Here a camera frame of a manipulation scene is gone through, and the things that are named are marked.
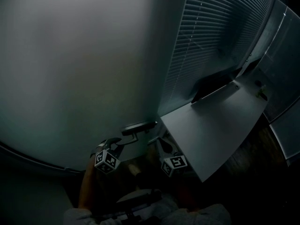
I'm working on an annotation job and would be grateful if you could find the long black desk divider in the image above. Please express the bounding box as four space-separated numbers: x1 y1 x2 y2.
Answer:
191 69 235 104

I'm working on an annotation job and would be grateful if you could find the short black desk divider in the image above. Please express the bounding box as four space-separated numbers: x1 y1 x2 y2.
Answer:
235 57 262 77

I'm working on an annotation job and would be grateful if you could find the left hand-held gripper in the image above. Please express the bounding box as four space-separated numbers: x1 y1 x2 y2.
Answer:
90 137 124 174

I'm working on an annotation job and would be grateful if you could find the person's left forearm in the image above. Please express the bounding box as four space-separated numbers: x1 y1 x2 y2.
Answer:
78 153 101 210

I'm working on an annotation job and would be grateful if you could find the person's shoe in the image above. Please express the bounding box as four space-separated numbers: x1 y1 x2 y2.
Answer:
127 164 143 177

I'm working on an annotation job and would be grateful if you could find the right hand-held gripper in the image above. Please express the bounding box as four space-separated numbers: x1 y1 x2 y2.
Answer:
156 136 188 178

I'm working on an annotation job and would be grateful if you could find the white office desk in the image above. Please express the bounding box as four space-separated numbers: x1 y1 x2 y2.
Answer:
160 67 275 183

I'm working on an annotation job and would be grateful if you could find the partition blind panel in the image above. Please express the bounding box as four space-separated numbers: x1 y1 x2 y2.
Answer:
269 116 300 167

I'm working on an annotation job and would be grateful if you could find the metal door lever handle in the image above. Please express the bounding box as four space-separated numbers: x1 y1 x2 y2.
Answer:
116 120 158 146

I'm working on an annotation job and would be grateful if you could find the frosted glass door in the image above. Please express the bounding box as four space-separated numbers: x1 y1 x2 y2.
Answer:
0 0 191 173

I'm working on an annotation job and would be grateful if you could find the narrow glass panel with blind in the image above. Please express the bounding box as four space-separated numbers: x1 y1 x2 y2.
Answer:
236 0 289 74

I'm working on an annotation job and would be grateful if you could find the person's right forearm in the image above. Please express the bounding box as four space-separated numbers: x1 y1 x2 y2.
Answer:
174 172 200 212

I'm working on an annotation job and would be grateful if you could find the wide window blind panel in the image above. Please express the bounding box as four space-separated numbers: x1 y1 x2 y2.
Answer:
161 0 278 110

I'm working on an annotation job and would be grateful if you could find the frosted glass partition panel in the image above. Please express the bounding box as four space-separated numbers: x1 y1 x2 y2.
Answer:
256 6 300 124

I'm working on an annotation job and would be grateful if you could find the small bottle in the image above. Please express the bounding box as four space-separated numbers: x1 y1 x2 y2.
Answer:
256 84 267 98

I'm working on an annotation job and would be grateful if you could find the person's grey shirt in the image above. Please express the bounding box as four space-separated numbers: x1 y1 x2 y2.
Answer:
62 195 233 225

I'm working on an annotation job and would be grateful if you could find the black head-worn camera rig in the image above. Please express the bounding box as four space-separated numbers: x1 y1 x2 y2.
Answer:
114 188 164 220

